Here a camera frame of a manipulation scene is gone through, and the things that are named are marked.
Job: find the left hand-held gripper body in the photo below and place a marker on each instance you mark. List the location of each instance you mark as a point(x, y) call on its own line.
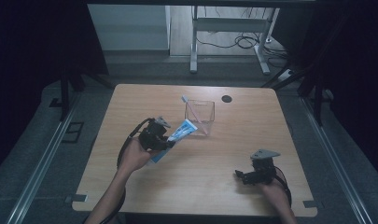
point(152, 137)

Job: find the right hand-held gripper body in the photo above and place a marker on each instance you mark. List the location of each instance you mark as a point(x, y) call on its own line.
point(264, 169)

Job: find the toothpaste tube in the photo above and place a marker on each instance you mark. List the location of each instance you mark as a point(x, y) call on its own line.
point(183, 129)

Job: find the pink toothbrush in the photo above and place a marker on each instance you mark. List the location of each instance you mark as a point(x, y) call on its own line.
point(193, 113)

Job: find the clear plastic cup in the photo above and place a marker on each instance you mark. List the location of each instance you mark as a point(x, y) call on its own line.
point(199, 119)

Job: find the person's left hand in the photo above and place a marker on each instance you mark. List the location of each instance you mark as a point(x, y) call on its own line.
point(135, 158)

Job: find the person's right hand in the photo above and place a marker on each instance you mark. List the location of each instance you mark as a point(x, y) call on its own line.
point(275, 196)

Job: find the black table grommet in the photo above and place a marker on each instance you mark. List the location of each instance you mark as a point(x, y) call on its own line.
point(226, 99)

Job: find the black metal stand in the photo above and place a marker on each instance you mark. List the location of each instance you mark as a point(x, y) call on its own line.
point(64, 93)
point(317, 99)

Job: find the white power strip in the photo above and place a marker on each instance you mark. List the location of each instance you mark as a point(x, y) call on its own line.
point(286, 74)

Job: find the white panel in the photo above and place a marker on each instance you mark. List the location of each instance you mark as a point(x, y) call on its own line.
point(127, 28)

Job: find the aluminium floor rail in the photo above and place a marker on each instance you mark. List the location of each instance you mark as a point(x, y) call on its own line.
point(43, 161)
point(333, 161)

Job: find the white desk frame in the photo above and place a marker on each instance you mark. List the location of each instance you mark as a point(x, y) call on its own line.
point(194, 46)

